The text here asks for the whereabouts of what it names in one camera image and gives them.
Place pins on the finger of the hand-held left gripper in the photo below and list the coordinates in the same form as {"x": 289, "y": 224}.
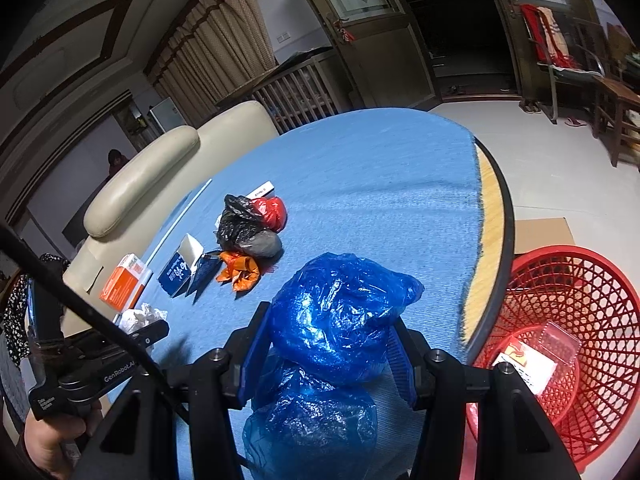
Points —
{"x": 150, "y": 334}

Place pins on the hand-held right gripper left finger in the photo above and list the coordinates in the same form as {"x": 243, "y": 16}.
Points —
{"x": 256, "y": 345}

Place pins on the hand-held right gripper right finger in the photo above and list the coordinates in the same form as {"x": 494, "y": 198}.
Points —
{"x": 401, "y": 360}

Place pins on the blue plastic bag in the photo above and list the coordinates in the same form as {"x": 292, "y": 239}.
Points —
{"x": 340, "y": 320}

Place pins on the red plastic bag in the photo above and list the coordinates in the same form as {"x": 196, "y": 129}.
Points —
{"x": 272, "y": 212}

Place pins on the red plastic mesh basket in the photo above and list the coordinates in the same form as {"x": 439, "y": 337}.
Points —
{"x": 600, "y": 310}

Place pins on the person's left hand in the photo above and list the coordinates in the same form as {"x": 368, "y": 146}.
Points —
{"x": 50, "y": 440}

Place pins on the crumpled white tissue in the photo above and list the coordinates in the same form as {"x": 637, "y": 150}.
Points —
{"x": 140, "y": 317}

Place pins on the orange and white box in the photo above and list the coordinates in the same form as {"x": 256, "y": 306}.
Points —
{"x": 125, "y": 285}

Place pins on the open blue carton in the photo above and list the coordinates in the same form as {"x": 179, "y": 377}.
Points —
{"x": 180, "y": 270}

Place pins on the orange wrapper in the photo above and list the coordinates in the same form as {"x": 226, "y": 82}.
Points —
{"x": 240, "y": 270}

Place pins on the person's floral clothing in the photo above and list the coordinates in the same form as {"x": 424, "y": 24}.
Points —
{"x": 15, "y": 310}

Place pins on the grey plastic bag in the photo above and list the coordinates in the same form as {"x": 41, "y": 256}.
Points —
{"x": 262, "y": 244}

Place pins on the thin white rod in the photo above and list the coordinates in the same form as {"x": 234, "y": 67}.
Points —
{"x": 177, "y": 222}

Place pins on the red and white packet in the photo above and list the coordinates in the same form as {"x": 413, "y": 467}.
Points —
{"x": 525, "y": 367}

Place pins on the black plastic bag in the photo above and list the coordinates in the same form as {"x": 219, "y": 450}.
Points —
{"x": 237, "y": 220}

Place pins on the long white box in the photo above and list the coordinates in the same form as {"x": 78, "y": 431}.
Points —
{"x": 261, "y": 190}

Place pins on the clear plastic container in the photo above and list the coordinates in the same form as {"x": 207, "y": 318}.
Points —
{"x": 561, "y": 344}

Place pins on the cream leather sofa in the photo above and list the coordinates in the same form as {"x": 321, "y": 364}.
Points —
{"x": 150, "y": 170}

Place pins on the blue table cloth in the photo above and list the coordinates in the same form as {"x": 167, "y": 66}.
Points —
{"x": 375, "y": 185}

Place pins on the flat cardboard sheet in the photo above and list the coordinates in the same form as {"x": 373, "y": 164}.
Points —
{"x": 542, "y": 235}

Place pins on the white appliance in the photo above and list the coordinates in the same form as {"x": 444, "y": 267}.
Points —
{"x": 165, "y": 117}

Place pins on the wooden crib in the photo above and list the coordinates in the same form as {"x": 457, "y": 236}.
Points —
{"x": 295, "y": 95}

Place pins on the dark slippers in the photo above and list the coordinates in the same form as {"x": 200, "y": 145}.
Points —
{"x": 529, "y": 106}

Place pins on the pink slipper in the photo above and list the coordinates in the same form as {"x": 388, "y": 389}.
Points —
{"x": 576, "y": 121}

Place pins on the wooden door with glass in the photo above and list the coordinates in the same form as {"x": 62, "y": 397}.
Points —
{"x": 385, "y": 55}

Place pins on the beige curtain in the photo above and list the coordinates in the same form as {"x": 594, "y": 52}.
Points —
{"x": 215, "y": 35}

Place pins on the red door ornament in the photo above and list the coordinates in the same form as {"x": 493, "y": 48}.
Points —
{"x": 345, "y": 30}

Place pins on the wooden side table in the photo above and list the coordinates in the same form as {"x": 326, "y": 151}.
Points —
{"x": 617, "y": 95}

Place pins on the red cloth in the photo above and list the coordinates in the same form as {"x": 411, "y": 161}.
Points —
{"x": 542, "y": 35}

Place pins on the white wall switch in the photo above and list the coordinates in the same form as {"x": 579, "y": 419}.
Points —
{"x": 282, "y": 37}

